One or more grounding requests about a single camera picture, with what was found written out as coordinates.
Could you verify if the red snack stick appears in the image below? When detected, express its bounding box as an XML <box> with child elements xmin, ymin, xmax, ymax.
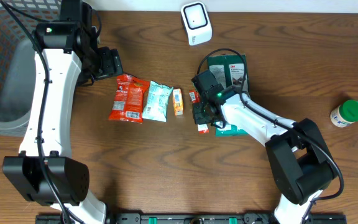
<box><xmin>189</xmin><ymin>90</ymin><xmax>209</xmax><ymax>134</ymax></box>

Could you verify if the orange tissue pack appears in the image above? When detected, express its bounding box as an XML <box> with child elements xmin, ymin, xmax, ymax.
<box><xmin>173</xmin><ymin>88</ymin><xmax>183</xmax><ymax>116</ymax></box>

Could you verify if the red snack bag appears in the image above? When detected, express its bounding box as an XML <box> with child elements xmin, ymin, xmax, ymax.
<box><xmin>109</xmin><ymin>74</ymin><xmax>150</xmax><ymax>123</ymax></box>

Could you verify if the green white glove pack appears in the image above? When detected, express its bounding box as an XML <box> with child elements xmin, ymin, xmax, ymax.
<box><xmin>207</xmin><ymin>55</ymin><xmax>248</xmax><ymax>136</ymax></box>

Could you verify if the mint green snack bag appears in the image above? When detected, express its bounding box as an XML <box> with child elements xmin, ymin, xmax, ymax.
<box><xmin>142</xmin><ymin>81</ymin><xmax>173</xmax><ymax>122</ymax></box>

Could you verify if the green lidded jar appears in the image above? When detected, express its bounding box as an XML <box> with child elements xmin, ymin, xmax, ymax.
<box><xmin>329</xmin><ymin>100</ymin><xmax>358</xmax><ymax>128</ymax></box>

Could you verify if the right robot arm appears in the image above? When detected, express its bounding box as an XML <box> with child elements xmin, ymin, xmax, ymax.
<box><xmin>193</xmin><ymin>85</ymin><xmax>344</xmax><ymax>223</ymax></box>

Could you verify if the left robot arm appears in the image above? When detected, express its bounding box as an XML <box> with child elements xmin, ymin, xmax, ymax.
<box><xmin>2</xmin><ymin>21</ymin><xmax>123</xmax><ymax>223</ymax></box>

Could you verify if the white barcode scanner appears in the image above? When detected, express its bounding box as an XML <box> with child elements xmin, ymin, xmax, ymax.
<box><xmin>180</xmin><ymin>1</ymin><xmax>213</xmax><ymax>46</ymax></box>

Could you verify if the grey plastic basket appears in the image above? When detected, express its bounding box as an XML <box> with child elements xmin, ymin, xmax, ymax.
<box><xmin>0</xmin><ymin>0</ymin><xmax>60</xmax><ymax>136</ymax></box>

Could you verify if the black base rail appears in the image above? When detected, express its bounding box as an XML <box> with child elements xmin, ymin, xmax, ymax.
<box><xmin>35</xmin><ymin>213</ymin><xmax>347</xmax><ymax>224</ymax></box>

